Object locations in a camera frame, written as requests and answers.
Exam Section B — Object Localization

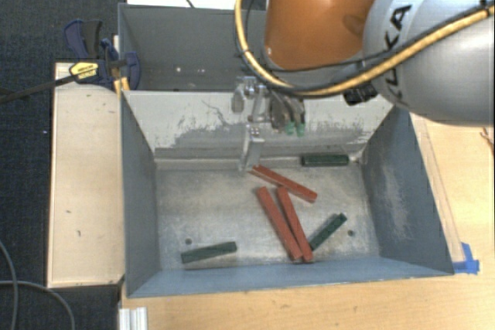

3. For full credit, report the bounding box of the black cylinder on white bracket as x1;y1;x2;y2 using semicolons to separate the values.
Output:
343;83;379;106

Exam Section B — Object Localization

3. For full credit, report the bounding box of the grey metal bin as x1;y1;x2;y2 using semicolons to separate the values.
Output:
117;2;456;300

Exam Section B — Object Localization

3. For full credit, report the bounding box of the red-brown flat block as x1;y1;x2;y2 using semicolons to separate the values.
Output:
254;185;304;262
275;185;315;264
250;164;319;204

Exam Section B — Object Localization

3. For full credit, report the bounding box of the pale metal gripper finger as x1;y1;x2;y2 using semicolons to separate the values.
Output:
238;124;254;172
247;126;266;168

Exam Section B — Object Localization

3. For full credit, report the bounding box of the pale wood board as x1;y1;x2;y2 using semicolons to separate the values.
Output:
46;61;127;288

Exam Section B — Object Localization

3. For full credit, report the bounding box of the dark green flat block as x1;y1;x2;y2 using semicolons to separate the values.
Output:
300;152;350;168
179;240;238;265
307;212;348;252

